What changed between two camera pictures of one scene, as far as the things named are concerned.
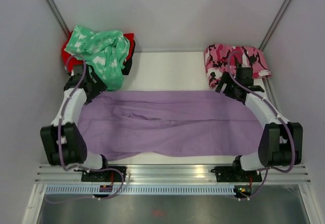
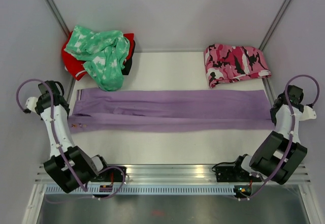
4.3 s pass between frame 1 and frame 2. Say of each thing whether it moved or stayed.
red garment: stayed
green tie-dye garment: stayed
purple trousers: moved
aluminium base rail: stayed
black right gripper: moved
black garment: stayed
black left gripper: moved
